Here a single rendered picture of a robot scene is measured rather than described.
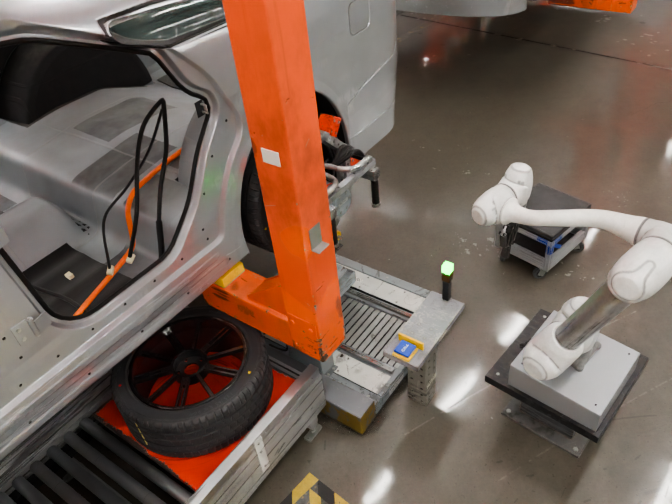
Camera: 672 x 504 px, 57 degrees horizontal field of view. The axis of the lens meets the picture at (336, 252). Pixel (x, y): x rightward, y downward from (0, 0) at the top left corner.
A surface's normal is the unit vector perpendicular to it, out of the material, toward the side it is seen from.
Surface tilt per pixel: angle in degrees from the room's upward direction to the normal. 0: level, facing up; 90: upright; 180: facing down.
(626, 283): 85
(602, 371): 3
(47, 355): 92
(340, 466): 0
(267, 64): 90
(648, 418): 0
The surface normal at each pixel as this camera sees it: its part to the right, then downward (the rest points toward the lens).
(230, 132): 0.81, 0.32
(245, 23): -0.57, 0.57
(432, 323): -0.09, -0.76
